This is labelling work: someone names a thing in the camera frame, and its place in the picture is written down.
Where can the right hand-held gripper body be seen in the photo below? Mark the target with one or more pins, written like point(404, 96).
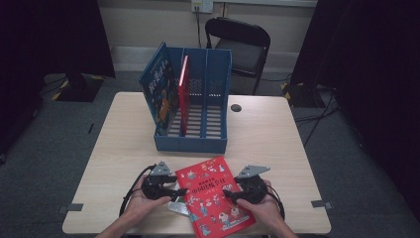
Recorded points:
point(254, 191)

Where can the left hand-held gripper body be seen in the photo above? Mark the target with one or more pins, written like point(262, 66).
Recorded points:
point(155, 188)

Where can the red picture book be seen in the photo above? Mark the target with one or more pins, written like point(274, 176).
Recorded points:
point(208, 198)
point(184, 99)

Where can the blue plastic file rack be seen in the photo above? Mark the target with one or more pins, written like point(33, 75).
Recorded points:
point(191, 145)

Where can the blue monster picture book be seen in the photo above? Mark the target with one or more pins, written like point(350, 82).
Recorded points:
point(160, 92)

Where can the person's left hand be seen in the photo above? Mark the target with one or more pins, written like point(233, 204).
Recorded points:
point(140, 208)

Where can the person's right hand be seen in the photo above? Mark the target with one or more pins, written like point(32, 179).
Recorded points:
point(267, 214)

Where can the grey tape strip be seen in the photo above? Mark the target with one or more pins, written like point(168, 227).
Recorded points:
point(74, 207)
point(320, 204)

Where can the small black floor object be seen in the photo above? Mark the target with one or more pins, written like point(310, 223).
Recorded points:
point(90, 128)

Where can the black stand base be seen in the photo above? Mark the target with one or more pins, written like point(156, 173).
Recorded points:
point(303, 97)
point(81, 89)

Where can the black folding chair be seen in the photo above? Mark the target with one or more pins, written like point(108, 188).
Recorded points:
point(244, 53)

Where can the black curtain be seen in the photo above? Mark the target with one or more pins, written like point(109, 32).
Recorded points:
point(49, 39)
point(369, 66)

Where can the white wall socket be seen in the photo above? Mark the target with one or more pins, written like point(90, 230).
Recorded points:
point(202, 6)

